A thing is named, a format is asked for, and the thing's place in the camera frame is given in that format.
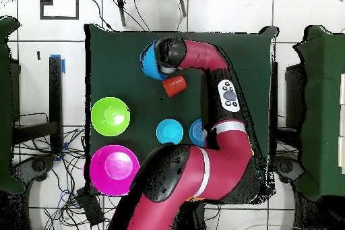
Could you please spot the dark green tablecloth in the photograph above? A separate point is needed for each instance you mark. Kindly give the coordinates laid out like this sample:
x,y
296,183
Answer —
x,y
121,65

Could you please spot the magenta pink plastic bowl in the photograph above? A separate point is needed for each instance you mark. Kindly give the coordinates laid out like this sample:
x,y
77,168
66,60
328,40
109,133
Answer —
x,y
113,170

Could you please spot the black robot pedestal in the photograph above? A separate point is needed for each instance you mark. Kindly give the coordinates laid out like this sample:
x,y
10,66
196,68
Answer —
x,y
194,216

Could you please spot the white boxes stack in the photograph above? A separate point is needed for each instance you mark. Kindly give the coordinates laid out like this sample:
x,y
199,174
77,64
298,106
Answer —
x,y
342,89

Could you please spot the black power brick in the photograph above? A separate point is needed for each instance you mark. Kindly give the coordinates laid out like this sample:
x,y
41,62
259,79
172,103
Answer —
x,y
90,208

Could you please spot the gray pedestal foot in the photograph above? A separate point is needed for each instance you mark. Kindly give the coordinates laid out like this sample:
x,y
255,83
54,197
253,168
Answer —
x,y
37,165
287,166

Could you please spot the green cloth covered side table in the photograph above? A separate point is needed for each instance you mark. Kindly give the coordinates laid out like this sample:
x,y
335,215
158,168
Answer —
x,y
5,106
323,52

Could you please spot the red-orange plastic cup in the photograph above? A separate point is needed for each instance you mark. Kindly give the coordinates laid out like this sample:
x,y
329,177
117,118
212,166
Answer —
x,y
175,86

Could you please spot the small cyan plastic bowl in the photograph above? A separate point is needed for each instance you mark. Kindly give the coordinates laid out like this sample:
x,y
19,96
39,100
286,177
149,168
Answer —
x,y
169,131

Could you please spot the large blue plastic bowl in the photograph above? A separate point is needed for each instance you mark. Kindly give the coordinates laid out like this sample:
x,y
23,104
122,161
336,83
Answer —
x,y
149,64

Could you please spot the medium translucent blue bowl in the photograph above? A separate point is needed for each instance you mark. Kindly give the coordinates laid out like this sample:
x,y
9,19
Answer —
x,y
196,133

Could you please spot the blue tape strip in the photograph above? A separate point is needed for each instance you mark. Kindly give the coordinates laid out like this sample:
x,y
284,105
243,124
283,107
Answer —
x,y
63,65

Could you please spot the black metal table frame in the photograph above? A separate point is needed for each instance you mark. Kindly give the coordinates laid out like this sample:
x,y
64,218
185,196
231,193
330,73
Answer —
x,y
274,92
55,92

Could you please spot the lime green plastic bowl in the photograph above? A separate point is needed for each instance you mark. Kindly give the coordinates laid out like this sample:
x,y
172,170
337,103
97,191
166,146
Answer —
x,y
101,116

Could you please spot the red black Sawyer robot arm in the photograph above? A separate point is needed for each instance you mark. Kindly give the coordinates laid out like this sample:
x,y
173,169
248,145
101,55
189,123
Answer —
x,y
215,165

